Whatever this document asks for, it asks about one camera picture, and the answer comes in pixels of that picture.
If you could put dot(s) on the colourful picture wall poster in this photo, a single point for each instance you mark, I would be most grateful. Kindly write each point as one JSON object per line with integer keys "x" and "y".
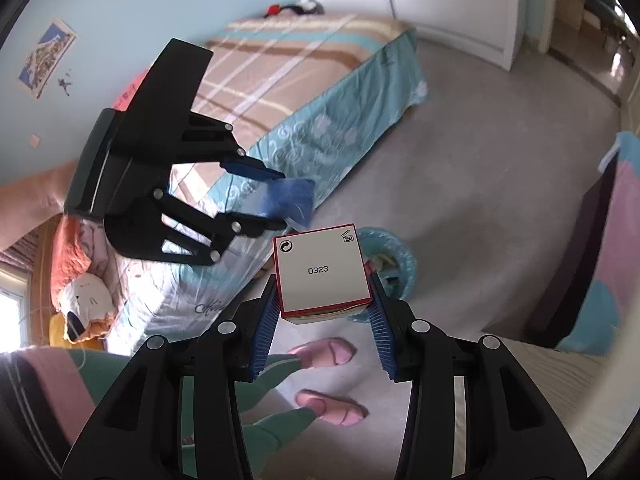
{"x": 47, "y": 57}

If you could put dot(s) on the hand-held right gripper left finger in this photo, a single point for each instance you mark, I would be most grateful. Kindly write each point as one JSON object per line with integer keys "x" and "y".
{"x": 265, "y": 330}

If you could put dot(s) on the white wardrobe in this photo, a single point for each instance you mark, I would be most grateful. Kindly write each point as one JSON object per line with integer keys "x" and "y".
{"x": 440, "y": 5}

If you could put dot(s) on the orange pillow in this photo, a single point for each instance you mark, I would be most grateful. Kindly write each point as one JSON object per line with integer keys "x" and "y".
{"x": 67, "y": 255}

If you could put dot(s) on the person's right leg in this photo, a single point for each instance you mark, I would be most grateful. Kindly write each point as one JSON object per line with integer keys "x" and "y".
{"x": 275, "y": 435}

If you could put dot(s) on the yellow cushion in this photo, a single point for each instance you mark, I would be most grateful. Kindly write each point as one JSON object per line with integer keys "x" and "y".
{"x": 62, "y": 330}

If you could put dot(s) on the white cat plush toy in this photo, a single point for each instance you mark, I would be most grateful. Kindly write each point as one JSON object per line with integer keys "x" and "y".
{"x": 85, "y": 297}

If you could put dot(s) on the blue wrapper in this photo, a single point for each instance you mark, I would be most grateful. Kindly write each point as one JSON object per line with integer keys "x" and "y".
{"x": 292, "y": 200}

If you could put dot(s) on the red and white carton box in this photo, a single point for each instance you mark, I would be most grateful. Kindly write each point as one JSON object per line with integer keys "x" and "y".
{"x": 320, "y": 270}

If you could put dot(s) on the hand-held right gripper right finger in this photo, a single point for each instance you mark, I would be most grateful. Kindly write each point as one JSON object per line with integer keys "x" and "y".
{"x": 382, "y": 335}

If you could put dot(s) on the pink and blue cloth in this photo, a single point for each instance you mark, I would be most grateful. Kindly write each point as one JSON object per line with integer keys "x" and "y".
{"x": 610, "y": 270}

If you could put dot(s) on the person's leg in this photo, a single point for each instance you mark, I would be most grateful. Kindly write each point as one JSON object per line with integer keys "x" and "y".
{"x": 270, "y": 375}
{"x": 275, "y": 435}

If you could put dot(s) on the striped brown and teal blanket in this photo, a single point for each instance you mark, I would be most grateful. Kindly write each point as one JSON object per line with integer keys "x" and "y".
{"x": 280, "y": 70}

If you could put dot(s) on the person's pink top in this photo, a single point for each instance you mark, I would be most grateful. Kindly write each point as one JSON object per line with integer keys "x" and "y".
{"x": 45, "y": 395}

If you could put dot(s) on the bed with teal sheet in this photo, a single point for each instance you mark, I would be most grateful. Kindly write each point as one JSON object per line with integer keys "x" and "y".
{"x": 320, "y": 125}

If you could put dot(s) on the person's left leg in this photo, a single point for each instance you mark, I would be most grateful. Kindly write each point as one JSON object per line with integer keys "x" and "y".
{"x": 270, "y": 375}

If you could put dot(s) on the red and black toy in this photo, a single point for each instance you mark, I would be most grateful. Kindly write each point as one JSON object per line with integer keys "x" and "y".
{"x": 274, "y": 10}

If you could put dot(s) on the pink slipper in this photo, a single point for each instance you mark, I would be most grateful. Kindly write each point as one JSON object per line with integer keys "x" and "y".
{"x": 325, "y": 352}
{"x": 335, "y": 407}

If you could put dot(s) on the teal lined waste bin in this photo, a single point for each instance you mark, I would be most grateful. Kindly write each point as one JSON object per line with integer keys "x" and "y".
{"x": 400, "y": 265}

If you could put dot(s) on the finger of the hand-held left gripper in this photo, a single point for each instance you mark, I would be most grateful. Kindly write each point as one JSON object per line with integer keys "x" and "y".
{"x": 250, "y": 227}
{"x": 250, "y": 167}

